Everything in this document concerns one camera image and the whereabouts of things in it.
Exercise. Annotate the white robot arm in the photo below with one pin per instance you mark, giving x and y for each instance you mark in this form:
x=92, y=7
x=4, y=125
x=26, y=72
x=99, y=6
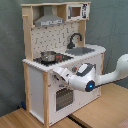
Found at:
x=120, y=72

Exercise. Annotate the grey toy range hood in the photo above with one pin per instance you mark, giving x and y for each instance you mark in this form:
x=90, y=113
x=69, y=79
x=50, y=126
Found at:
x=48, y=18

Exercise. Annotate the white toy oven door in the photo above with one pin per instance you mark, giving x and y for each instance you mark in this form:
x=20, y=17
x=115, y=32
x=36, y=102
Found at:
x=62, y=102

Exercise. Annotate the white toy microwave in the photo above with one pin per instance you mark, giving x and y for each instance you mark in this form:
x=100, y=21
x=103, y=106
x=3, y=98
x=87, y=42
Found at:
x=77, y=11

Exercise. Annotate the black toy stovetop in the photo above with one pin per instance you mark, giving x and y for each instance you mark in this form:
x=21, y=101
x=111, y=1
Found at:
x=58, y=58

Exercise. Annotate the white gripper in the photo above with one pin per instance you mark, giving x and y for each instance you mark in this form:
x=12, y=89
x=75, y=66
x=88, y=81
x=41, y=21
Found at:
x=64, y=73

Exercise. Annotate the grey toy sink basin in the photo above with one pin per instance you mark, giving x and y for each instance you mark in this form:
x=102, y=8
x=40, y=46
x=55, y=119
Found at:
x=79, y=51

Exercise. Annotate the white wooden toy kitchen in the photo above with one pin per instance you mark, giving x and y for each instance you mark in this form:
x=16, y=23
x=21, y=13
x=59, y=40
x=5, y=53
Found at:
x=58, y=38

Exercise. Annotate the small metal pot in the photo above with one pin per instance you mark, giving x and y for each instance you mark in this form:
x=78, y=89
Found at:
x=48, y=56

